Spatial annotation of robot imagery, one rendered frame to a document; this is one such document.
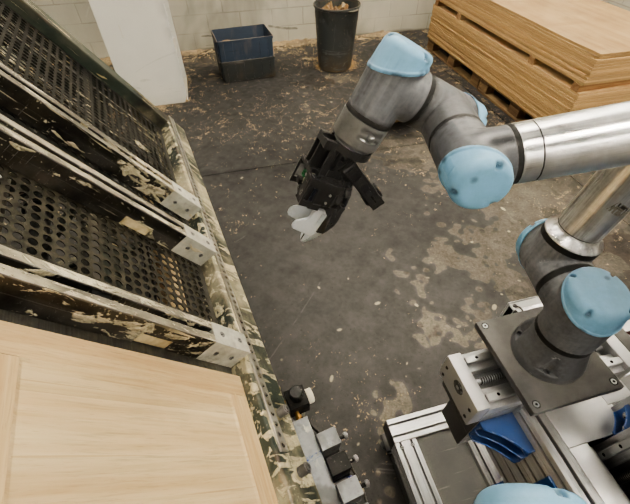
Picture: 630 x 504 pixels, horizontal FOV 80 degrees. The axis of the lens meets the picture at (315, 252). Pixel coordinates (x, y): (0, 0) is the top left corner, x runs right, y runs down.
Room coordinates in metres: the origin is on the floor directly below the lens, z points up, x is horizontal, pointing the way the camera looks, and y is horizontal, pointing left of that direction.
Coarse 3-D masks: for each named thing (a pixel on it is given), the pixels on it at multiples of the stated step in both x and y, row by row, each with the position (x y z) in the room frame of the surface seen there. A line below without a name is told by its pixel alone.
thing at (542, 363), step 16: (528, 320) 0.46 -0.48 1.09; (512, 336) 0.44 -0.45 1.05; (528, 336) 0.41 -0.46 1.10; (528, 352) 0.38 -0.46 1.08; (544, 352) 0.37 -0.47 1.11; (560, 352) 0.36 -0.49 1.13; (592, 352) 0.36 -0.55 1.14; (528, 368) 0.36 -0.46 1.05; (544, 368) 0.36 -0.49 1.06; (560, 368) 0.34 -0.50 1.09; (576, 368) 0.34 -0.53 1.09; (560, 384) 0.33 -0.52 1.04
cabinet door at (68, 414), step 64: (0, 320) 0.30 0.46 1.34; (0, 384) 0.21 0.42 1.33; (64, 384) 0.24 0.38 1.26; (128, 384) 0.28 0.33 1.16; (192, 384) 0.33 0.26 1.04; (0, 448) 0.13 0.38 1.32; (64, 448) 0.15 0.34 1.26; (128, 448) 0.17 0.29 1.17; (192, 448) 0.20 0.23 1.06; (256, 448) 0.24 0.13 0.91
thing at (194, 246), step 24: (0, 120) 0.72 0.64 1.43; (0, 144) 0.68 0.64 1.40; (24, 144) 0.69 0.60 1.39; (48, 144) 0.75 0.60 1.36; (24, 168) 0.68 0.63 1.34; (48, 168) 0.70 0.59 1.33; (72, 168) 0.72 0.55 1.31; (72, 192) 0.71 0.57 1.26; (96, 192) 0.72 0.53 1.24; (120, 192) 0.78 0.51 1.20; (120, 216) 0.73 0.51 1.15; (144, 216) 0.75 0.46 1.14; (168, 216) 0.82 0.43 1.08; (168, 240) 0.77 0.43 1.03; (192, 240) 0.79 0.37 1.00
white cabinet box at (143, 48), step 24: (96, 0) 3.63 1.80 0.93; (120, 0) 3.67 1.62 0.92; (144, 0) 3.72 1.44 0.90; (120, 24) 3.66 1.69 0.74; (144, 24) 3.71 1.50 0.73; (168, 24) 3.76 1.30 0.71; (120, 48) 3.64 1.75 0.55; (144, 48) 3.69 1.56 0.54; (168, 48) 3.74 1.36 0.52; (120, 72) 3.62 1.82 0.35; (144, 72) 3.67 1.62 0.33; (168, 72) 3.73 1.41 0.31; (144, 96) 3.65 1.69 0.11; (168, 96) 3.71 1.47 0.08
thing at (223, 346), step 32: (0, 256) 0.38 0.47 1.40; (32, 256) 0.41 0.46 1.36; (0, 288) 0.34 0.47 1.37; (32, 288) 0.35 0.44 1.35; (64, 288) 0.37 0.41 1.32; (96, 288) 0.41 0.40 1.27; (64, 320) 0.35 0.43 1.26; (96, 320) 0.37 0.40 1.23; (128, 320) 0.39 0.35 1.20; (160, 320) 0.41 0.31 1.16; (192, 320) 0.46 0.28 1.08; (192, 352) 0.42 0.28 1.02; (224, 352) 0.44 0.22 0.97
